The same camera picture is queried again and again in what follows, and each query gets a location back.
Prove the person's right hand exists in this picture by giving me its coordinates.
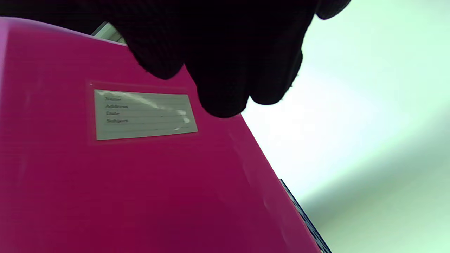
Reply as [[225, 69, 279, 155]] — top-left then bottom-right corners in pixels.
[[0, 0, 352, 118]]

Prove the pink L-shaped folder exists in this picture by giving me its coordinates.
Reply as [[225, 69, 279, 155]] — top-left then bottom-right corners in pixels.
[[0, 16, 322, 253]]

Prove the blue plastic file holder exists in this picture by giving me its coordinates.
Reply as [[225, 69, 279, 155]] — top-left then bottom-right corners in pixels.
[[279, 179, 333, 253]]

